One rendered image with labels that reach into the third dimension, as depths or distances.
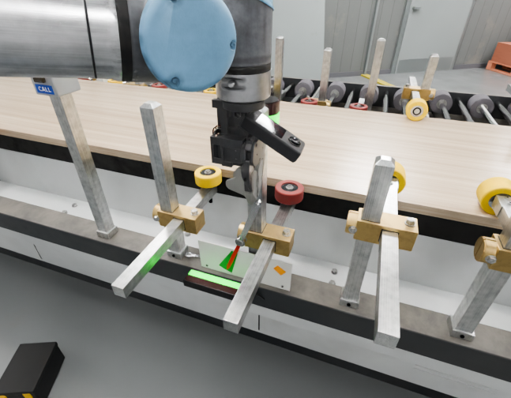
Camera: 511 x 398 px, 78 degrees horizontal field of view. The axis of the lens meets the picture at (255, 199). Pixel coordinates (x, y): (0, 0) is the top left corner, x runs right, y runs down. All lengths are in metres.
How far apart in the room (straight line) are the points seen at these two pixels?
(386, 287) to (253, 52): 0.42
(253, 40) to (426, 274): 0.83
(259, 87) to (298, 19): 4.87
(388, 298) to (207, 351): 1.15
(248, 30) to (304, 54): 4.88
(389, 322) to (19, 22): 0.53
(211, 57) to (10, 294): 1.98
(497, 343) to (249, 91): 0.77
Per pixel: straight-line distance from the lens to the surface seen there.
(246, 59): 0.49
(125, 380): 1.61
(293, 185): 0.89
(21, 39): 0.32
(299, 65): 5.32
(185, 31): 0.31
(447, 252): 1.02
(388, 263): 0.62
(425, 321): 0.91
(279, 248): 0.77
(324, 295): 0.87
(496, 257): 0.74
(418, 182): 1.01
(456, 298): 1.12
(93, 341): 1.77
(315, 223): 0.98
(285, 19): 5.29
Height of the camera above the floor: 1.37
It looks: 34 degrees down
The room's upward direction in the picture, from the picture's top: straight up
